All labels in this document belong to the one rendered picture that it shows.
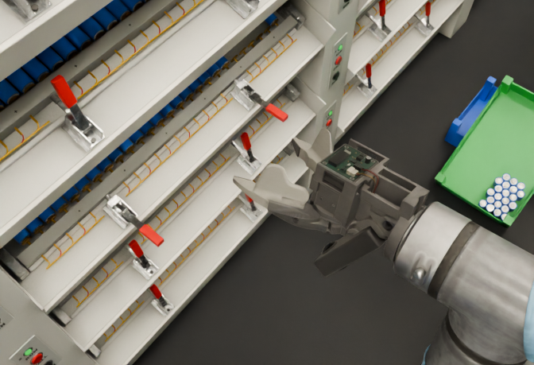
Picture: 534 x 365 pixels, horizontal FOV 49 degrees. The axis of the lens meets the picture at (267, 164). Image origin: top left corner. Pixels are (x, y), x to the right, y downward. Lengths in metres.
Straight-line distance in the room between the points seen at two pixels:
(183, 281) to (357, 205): 0.62
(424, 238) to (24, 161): 0.43
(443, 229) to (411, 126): 1.02
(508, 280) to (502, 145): 0.97
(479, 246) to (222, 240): 0.72
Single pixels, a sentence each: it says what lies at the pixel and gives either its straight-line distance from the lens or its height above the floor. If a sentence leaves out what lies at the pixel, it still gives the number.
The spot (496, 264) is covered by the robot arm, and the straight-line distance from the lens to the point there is 0.61.
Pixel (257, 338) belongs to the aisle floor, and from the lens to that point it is 1.33.
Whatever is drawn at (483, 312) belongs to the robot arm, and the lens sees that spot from 0.62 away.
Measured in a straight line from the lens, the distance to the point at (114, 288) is 1.01.
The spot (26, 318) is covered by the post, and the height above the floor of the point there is 0.56.
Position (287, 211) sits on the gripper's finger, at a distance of 0.67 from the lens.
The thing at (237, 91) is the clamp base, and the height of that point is 0.57.
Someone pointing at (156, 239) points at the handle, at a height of 0.57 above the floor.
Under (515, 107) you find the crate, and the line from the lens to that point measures 1.58.
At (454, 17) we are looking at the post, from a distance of 1.82.
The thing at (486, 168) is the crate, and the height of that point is 0.05.
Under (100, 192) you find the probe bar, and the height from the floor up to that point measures 0.59.
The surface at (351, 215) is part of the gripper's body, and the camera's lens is 0.66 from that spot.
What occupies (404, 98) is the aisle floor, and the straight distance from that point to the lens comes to 1.68.
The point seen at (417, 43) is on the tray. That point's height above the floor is 0.15.
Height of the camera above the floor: 1.28
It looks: 58 degrees down
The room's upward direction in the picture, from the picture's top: straight up
